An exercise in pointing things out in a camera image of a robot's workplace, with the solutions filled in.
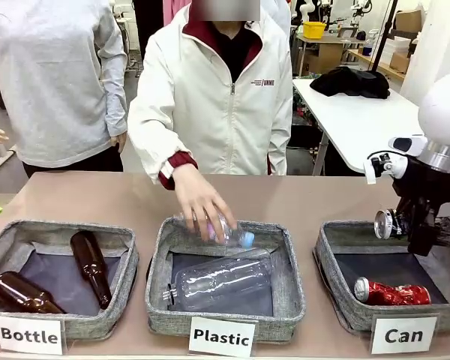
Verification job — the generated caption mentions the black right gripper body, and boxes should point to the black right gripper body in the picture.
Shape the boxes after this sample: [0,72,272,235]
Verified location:
[391,156,450,226]

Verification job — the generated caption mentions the black drink can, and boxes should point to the black drink can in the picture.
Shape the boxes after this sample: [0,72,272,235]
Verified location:
[373,207,450,249]

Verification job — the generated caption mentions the crushed red drink can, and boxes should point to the crushed red drink can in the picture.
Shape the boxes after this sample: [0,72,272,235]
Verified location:
[353,276,433,307]

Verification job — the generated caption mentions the small clear plastic bottle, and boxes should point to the small clear plastic bottle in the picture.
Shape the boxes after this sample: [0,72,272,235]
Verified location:
[178,210,257,249]

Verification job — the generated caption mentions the large clear plastic bottle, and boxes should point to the large clear plastic bottle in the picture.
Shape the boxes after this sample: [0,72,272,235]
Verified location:
[166,247,277,313]

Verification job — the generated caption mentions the brown glass beer bottle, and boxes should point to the brown glass beer bottle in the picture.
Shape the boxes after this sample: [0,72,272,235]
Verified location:
[70,229,114,311]
[0,271,67,315]

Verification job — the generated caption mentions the white jacket person right forearm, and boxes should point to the white jacket person right forearm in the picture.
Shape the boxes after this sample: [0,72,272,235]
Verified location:
[126,112,200,191]

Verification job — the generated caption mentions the grey sweater person left forearm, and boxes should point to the grey sweater person left forearm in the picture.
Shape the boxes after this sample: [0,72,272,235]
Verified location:
[103,70,129,138]

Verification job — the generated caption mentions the grey fabric basket can label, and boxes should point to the grey fabric basket can label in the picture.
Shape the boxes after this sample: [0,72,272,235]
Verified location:
[312,219,450,335]

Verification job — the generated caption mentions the white Can label card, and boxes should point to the white Can label card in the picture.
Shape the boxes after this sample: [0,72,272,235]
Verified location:
[370,313,440,356]

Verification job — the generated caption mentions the grey fabric basket plastic label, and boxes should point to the grey fabric basket plastic label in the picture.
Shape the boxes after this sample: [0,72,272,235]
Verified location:
[144,216,307,344]

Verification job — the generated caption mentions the grey fabric basket bottle label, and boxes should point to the grey fabric basket bottle label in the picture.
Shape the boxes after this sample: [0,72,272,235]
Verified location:
[0,220,140,341]

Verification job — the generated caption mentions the white jacket person right hand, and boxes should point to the white jacket person right hand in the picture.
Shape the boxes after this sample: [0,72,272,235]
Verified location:
[171,163,239,245]

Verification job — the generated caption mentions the grey sweater person left hand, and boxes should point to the grey sweater person left hand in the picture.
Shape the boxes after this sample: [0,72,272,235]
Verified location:
[110,131,128,154]

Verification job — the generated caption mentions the white side table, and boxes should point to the white side table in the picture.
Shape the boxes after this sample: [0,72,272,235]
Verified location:
[292,77,425,176]

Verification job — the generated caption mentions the black clothing pile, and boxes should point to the black clothing pile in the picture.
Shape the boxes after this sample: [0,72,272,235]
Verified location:
[309,65,392,101]

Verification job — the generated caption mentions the black tripod pole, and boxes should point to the black tripod pole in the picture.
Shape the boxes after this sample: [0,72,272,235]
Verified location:
[370,0,399,72]

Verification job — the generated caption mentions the cardboard box under workbench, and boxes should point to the cardboard box under workbench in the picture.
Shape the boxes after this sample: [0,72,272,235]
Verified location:
[306,43,347,75]

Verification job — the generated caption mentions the cardboard box on shelf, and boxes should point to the cardboard box on shelf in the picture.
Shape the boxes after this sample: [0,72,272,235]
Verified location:
[394,10,423,33]

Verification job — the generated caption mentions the wooden workbench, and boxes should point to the wooden workbench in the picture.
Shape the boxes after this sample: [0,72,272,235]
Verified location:
[295,34,365,48]

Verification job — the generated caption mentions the yellow plastic bin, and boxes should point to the yellow plastic bin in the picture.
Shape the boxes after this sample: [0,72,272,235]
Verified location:
[302,21,329,40]

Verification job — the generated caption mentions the person in white jacket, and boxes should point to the person in white jacket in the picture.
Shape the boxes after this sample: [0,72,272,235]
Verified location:
[126,2,294,191]

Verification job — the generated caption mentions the white Plastic label card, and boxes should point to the white Plastic label card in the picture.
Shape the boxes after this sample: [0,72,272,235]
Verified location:
[188,316,259,358]

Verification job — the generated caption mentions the pink hanging cloth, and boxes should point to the pink hanging cloth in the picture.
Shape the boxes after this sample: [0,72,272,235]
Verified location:
[162,0,188,27]

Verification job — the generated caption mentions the person in grey sweater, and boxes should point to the person in grey sweater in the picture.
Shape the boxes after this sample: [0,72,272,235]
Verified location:
[0,0,129,179]

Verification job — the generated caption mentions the white Bottle label card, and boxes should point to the white Bottle label card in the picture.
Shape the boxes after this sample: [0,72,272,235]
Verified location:
[0,314,67,356]

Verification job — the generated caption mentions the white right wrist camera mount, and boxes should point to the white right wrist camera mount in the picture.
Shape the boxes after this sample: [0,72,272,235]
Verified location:
[364,134,429,185]

